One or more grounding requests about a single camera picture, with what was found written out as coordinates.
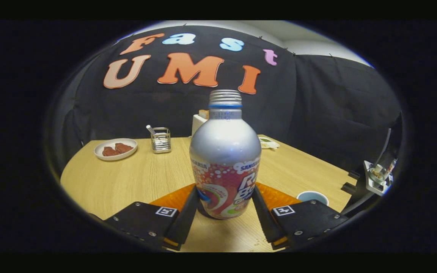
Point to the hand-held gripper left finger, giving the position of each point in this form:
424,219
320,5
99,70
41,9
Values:
184,222

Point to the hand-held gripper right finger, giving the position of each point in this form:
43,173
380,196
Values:
264,220

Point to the white cup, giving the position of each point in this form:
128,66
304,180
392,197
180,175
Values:
312,196

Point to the silver juice bottle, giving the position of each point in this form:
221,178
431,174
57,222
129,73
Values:
224,151

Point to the wooden table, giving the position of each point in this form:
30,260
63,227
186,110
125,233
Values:
146,178

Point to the metal mesh utensil holder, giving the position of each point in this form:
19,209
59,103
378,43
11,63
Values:
161,142

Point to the brown meat piece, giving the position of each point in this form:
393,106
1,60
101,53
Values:
124,148
109,151

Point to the white toaster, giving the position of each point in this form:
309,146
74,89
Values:
196,127

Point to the white round plate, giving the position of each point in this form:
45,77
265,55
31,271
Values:
101,153

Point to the browned toast slice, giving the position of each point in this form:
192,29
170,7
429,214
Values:
203,114

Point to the black backdrop cloth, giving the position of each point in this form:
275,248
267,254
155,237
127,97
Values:
317,102

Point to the white bracket device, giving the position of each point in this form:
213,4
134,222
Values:
374,184

